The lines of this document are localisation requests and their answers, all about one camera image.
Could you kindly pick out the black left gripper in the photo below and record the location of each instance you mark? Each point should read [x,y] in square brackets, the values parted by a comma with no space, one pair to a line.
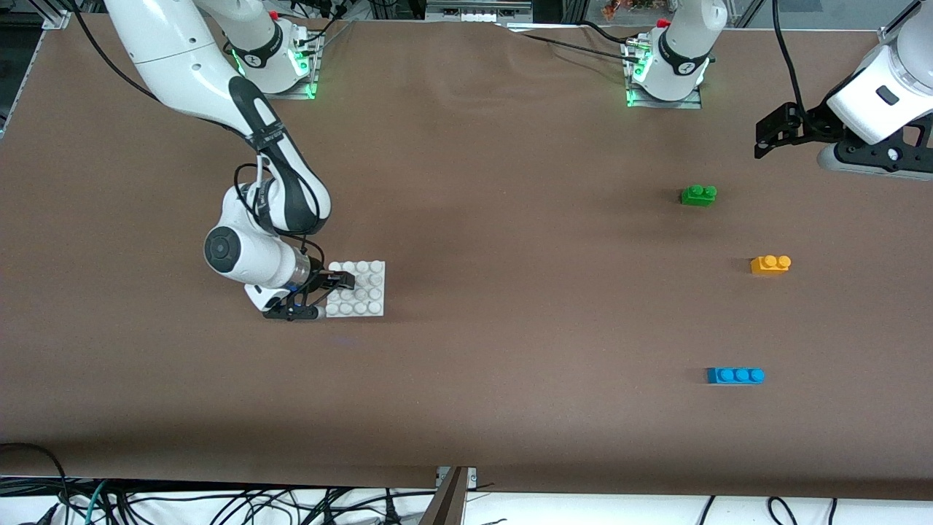
[816,124]

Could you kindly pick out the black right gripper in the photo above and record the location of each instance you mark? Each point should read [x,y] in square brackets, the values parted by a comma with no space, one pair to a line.
[323,278]

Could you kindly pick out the white studded base plate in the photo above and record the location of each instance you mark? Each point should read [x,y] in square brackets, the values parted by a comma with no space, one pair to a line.
[368,292]

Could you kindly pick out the yellow two-stud block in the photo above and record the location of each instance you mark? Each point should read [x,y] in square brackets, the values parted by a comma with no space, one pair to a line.
[765,266]

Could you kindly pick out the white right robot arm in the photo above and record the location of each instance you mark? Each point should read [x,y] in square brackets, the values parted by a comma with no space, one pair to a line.
[182,51]

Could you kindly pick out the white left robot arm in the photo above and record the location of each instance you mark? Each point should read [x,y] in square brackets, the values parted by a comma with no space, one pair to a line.
[692,22]

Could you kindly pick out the green two-stud block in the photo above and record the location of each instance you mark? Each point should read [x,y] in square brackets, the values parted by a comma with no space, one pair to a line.
[696,197]

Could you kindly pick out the blue three-stud block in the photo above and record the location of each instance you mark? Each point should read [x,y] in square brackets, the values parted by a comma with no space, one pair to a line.
[732,376]

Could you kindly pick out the brown table cover sheet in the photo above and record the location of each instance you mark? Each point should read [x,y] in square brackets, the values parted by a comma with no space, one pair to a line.
[466,182]

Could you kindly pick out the white power strip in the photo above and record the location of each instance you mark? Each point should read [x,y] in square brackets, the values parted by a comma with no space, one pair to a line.
[474,13]

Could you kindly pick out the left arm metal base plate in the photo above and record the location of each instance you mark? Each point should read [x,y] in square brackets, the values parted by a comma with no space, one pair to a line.
[685,104]

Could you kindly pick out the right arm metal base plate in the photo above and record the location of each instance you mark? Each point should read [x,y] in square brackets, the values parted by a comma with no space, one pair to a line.
[291,95]

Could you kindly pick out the grey metal post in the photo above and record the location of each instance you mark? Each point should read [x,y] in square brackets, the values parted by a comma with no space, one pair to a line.
[448,503]

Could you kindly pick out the silver aluminium frame profile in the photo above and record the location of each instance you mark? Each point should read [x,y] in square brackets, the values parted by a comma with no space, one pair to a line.
[57,16]

